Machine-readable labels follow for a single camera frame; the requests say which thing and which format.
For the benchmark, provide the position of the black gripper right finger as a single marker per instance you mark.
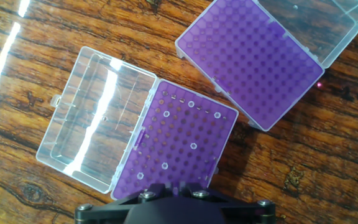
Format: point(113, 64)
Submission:
point(247, 213)

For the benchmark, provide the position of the brown wooden board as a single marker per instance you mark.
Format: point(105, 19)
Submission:
point(306, 171)

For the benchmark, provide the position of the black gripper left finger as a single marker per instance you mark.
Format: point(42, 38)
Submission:
point(104, 213)

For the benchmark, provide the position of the purple pipette tip rack box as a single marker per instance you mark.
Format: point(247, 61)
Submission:
point(250, 62)
point(179, 130)

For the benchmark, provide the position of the clear small pipette tip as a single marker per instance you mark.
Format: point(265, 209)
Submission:
point(193, 145)
point(166, 114)
point(140, 175)
point(217, 115)
point(164, 165)
point(191, 104)

